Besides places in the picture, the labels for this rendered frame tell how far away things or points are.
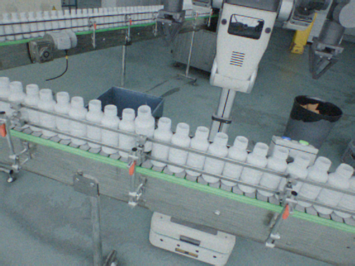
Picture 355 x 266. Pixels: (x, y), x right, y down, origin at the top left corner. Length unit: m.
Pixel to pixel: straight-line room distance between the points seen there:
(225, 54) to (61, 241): 1.50
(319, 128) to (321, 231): 1.88
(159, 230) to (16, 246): 0.90
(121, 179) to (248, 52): 0.78
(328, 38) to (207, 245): 1.27
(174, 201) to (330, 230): 0.49
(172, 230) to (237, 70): 0.99
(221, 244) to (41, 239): 1.14
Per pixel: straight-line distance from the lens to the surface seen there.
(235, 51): 1.27
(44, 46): 2.17
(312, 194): 0.88
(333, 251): 1.02
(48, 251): 1.92
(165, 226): 1.67
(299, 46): 8.38
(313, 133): 2.77
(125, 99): 1.54
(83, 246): 1.90
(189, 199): 0.89
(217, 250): 1.70
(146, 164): 0.88
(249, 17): 1.25
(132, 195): 0.87
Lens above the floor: 1.56
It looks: 33 degrees down
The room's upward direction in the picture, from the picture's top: 9 degrees clockwise
